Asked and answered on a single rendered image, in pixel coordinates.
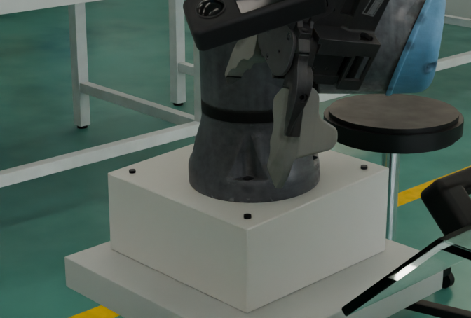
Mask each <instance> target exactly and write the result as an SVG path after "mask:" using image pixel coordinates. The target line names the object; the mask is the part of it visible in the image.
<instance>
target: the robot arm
mask: <svg viewBox="0 0 471 318"><path fill-rule="evenodd" d="M445 8H446V0H186V1H185V2H184V3H183V9H184V14H185V17H186V21H187V23H188V26H189V29H190V31H191V34H192V37H193V40H194V42H195V44H196V47H197V49H199V57H200V93H201V110H202V116H201V120H200V125H199V127H198V132H197V135H196V140H195V143H194V146H193V152H192V154H191V155H190V158H189V183H190V184H191V186H192V188H193V189H195V190H196V191H198V192H199V193H201V194H203V195H206V196H208V197H211V198H214V199H218V200H224V201H229V202H244V203H259V202H275V201H279V200H286V199H290V198H294V197H296V196H299V195H302V194H304V193H307V192H308V191H310V190H311V189H313V188H314V187H315V186H316V185H317V184H318V182H319V180H320V159H319V156H318V153H321V152H324V151H328V150H330V149H332V148H333V147H334V146H335V144H336V142H337V138H338V133H337V130H336V128H335V127H334V126H333V125H331V124H329V123H328V122H327V121H325V120H323V119H322V118H321V117H320V114H319V103H320V98H319V94H385V95H386V96H391V94H401V93H417V92H422V91H424V90H426V89H427V88H428V87H429V86H430V84H431V83H432V80H433V78H434V75H435V70H436V67H437V61H438V57H439V49H440V44H441V40H442V31H443V26H444V15H445ZM318 93H319V94H318Z"/></svg>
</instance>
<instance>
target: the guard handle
mask: <svg viewBox="0 0 471 318"><path fill-rule="evenodd" d="M470 194H471V167H469V168H466V169H464V170H461V171H459V172H456V173H453V174H450V175H448V176H445V177H442V178H441V179H437V180H435V181H434V182H433V183H431V184H430V185H429V186H428V187H427V188H425V189H424V190H423V191H422V192H421V200H422V201H423V203H424V204H425V206H426V207H427V209H428V211H429V212H430V214H431V215H432V217H433V219H434V220H435V222H436V224H437V225H438V226H439V229H440V230H441V231H442V233H443V235H448V234H449V233H452V232H454V231H456V230H458V229H461V228H463V227H465V226H468V225H470V224H471V198H470V196H469V195H470Z"/></svg>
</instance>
